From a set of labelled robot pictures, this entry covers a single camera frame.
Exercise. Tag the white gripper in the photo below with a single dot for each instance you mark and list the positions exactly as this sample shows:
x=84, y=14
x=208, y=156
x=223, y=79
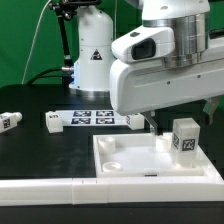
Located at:
x=148, y=86

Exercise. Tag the white square tabletop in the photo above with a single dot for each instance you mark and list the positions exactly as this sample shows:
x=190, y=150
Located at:
x=141, y=155

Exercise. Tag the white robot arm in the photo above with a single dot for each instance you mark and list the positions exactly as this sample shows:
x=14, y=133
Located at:
x=169, y=60

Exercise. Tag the sheet with fiducial markers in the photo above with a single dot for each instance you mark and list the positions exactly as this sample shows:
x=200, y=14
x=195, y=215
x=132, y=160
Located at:
x=91, y=118

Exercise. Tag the white L-shaped fence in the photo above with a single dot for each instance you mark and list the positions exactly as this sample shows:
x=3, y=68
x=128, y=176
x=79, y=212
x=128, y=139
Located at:
x=209, y=187

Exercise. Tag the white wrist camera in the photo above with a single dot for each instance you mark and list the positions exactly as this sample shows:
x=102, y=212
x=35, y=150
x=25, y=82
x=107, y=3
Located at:
x=144, y=43

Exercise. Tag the black camera stand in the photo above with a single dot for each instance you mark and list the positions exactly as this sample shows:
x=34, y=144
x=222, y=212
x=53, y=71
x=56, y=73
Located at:
x=65, y=10

